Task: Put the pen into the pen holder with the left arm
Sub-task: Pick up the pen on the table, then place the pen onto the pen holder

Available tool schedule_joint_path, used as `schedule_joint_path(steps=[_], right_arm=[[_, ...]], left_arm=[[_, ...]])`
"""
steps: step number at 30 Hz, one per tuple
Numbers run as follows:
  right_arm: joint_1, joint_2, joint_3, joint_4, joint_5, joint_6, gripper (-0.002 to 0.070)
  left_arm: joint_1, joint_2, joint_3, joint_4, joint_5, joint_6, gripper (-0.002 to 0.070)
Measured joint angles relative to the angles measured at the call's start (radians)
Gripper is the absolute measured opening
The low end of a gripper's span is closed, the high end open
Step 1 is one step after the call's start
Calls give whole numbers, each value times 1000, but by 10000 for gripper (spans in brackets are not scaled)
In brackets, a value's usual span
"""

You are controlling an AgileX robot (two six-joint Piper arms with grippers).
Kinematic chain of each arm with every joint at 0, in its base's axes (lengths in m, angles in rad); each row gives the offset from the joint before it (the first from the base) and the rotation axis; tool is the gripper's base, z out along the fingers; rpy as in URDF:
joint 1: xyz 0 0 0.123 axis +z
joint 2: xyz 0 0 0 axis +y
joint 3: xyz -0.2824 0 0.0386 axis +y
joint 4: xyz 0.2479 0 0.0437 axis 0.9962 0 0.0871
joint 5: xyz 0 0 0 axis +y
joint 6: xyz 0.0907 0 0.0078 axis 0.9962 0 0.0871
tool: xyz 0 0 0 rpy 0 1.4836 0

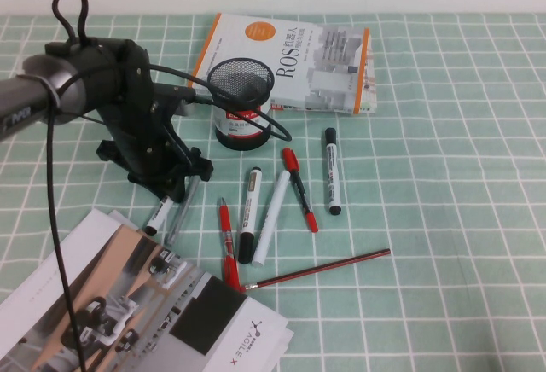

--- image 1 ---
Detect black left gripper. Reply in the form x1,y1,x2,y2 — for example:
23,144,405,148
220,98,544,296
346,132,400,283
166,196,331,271
96,40,214,204

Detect white marker with black cap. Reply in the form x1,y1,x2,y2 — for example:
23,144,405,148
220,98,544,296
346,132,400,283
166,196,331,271
323,127,343,217
143,195,175,237

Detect grey pen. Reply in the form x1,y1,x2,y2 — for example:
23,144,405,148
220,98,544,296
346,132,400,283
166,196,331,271
164,175,202,247

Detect red gel pen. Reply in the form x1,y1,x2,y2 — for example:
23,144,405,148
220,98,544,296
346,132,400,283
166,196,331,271
218,197,241,293

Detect black mesh pen holder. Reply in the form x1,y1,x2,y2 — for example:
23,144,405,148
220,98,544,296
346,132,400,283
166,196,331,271
206,58,275,150

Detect black pen with red cap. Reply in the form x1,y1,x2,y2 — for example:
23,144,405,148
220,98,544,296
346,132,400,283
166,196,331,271
281,147,320,234

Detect white marker with grey tip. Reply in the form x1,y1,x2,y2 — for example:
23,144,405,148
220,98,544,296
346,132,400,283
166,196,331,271
236,166,263,265

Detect plain white marker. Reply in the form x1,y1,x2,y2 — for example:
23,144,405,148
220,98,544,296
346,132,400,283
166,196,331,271
250,170,292,268

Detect AgileX photo brochure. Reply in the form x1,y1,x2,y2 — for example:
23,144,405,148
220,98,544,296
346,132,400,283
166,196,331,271
0,208,291,372

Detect red black striped pencil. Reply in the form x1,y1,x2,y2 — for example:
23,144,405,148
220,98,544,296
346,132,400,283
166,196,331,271
239,247,392,293

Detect white orange ROS book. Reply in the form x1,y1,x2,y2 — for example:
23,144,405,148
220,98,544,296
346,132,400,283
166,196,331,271
187,12,369,114

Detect book with colourful cover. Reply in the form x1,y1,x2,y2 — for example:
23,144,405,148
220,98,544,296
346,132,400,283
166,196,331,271
269,30,378,116

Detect green white grid tablecloth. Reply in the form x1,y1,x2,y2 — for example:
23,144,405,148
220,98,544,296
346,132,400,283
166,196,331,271
0,13,546,372

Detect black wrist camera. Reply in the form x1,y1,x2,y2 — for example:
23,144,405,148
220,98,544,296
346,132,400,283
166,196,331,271
148,81,198,118

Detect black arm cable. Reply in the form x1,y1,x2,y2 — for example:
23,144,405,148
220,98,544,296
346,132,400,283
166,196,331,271
44,90,89,372

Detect black camera cable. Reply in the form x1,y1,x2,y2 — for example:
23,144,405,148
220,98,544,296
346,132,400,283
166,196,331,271
51,0,293,143

